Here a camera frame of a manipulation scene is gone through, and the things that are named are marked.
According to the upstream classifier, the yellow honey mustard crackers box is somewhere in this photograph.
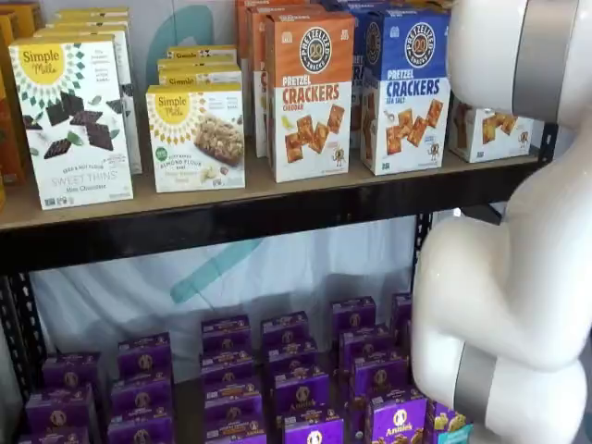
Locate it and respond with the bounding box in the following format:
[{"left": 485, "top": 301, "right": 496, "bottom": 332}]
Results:
[{"left": 447, "top": 94, "right": 547, "bottom": 164}]

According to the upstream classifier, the black metal shelf rack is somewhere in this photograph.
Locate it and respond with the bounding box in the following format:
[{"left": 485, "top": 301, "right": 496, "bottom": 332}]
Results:
[{"left": 0, "top": 122, "right": 559, "bottom": 444}]

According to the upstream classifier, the purple Annie's snack box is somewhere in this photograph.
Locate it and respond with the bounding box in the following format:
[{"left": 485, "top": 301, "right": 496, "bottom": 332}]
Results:
[
  {"left": 265, "top": 339, "right": 318, "bottom": 374},
  {"left": 25, "top": 386, "right": 96, "bottom": 431},
  {"left": 199, "top": 349, "right": 255, "bottom": 385},
  {"left": 261, "top": 312, "right": 311, "bottom": 346},
  {"left": 110, "top": 376, "right": 175, "bottom": 420},
  {"left": 203, "top": 418, "right": 267, "bottom": 444},
  {"left": 390, "top": 291, "right": 414, "bottom": 346},
  {"left": 281, "top": 411, "right": 346, "bottom": 444},
  {"left": 42, "top": 353, "right": 101, "bottom": 389},
  {"left": 272, "top": 367, "right": 332, "bottom": 415},
  {"left": 339, "top": 326, "right": 394, "bottom": 364},
  {"left": 201, "top": 315, "right": 253, "bottom": 352},
  {"left": 364, "top": 395, "right": 429, "bottom": 444},
  {"left": 330, "top": 298, "right": 378, "bottom": 335},
  {"left": 353, "top": 355, "right": 413, "bottom": 401},
  {"left": 425, "top": 400, "right": 474, "bottom": 444},
  {"left": 18, "top": 427, "right": 89, "bottom": 444},
  {"left": 106, "top": 415, "right": 175, "bottom": 444},
  {"left": 117, "top": 332, "right": 172, "bottom": 380},
  {"left": 203, "top": 381, "right": 265, "bottom": 420}
]

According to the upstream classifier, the orange cheddar crackers box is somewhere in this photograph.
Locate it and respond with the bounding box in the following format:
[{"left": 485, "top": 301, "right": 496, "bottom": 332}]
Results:
[
  {"left": 246, "top": 5, "right": 325, "bottom": 158},
  {"left": 265, "top": 9, "right": 356, "bottom": 184},
  {"left": 234, "top": 0, "right": 307, "bottom": 140}
]

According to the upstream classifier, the Simple Mills almond bar box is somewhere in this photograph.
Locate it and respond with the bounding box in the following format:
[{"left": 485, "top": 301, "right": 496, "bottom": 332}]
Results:
[
  {"left": 166, "top": 44, "right": 238, "bottom": 61},
  {"left": 156, "top": 57, "right": 241, "bottom": 74},
  {"left": 145, "top": 84, "right": 246, "bottom": 194},
  {"left": 156, "top": 68, "right": 244, "bottom": 93}
]

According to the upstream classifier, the blue sea salt crackers box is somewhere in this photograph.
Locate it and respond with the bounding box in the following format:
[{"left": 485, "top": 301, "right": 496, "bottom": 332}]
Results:
[
  {"left": 359, "top": 7, "right": 452, "bottom": 177},
  {"left": 318, "top": 0, "right": 453, "bottom": 14},
  {"left": 351, "top": 9, "right": 384, "bottom": 152}
]

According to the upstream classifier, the Simple Mills sweet thins box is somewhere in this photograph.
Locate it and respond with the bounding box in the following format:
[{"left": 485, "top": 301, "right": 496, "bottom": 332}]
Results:
[
  {"left": 53, "top": 6, "right": 130, "bottom": 22},
  {"left": 31, "top": 25, "right": 143, "bottom": 176},
  {"left": 7, "top": 34, "right": 135, "bottom": 212},
  {"left": 45, "top": 18, "right": 131, "bottom": 32}
]

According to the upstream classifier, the orange brown snack box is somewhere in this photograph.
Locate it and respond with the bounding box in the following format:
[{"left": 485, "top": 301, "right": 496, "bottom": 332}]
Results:
[
  {"left": 0, "top": 0, "right": 45, "bottom": 43},
  {"left": 0, "top": 13, "right": 30, "bottom": 187}
]

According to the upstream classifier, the white backdrop sheet teal logo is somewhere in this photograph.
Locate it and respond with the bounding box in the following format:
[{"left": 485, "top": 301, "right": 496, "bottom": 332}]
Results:
[{"left": 27, "top": 0, "right": 420, "bottom": 362}]

